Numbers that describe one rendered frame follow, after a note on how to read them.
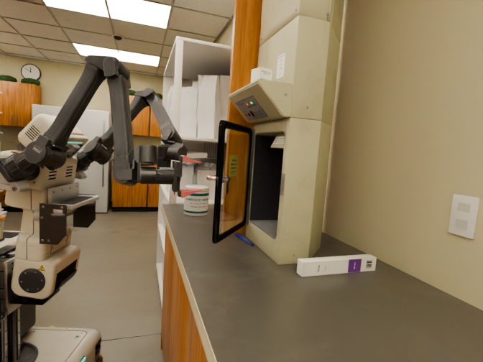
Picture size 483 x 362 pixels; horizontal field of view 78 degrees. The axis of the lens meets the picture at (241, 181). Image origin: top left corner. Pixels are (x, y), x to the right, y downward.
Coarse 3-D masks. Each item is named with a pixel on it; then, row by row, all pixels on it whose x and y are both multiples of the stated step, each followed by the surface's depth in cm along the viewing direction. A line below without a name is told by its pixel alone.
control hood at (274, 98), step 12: (252, 84) 91; (264, 84) 88; (276, 84) 89; (288, 84) 90; (228, 96) 116; (240, 96) 106; (264, 96) 90; (276, 96) 89; (288, 96) 90; (264, 108) 97; (276, 108) 90; (288, 108) 91; (252, 120) 114; (264, 120) 106
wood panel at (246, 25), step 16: (240, 0) 119; (256, 0) 121; (240, 16) 120; (256, 16) 122; (240, 32) 121; (256, 32) 123; (240, 48) 121; (256, 48) 123; (240, 64) 122; (256, 64) 124; (240, 80) 123
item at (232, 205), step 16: (224, 144) 96; (240, 144) 110; (224, 160) 97; (240, 160) 111; (224, 176) 99; (240, 176) 113; (224, 192) 100; (240, 192) 115; (224, 208) 101; (240, 208) 117; (224, 224) 103
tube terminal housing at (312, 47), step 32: (288, 32) 94; (320, 32) 91; (288, 64) 94; (320, 64) 93; (320, 96) 94; (256, 128) 118; (288, 128) 92; (320, 128) 95; (288, 160) 93; (320, 160) 100; (288, 192) 94; (320, 192) 106; (288, 224) 96; (320, 224) 112; (288, 256) 97
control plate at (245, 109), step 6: (252, 96) 97; (240, 102) 110; (246, 102) 105; (252, 102) 101; (240, 108) 115; (246, 108) 110; (252, 108) 105; (258, 108) 101; (258, 114) 105; (264, 114) 100
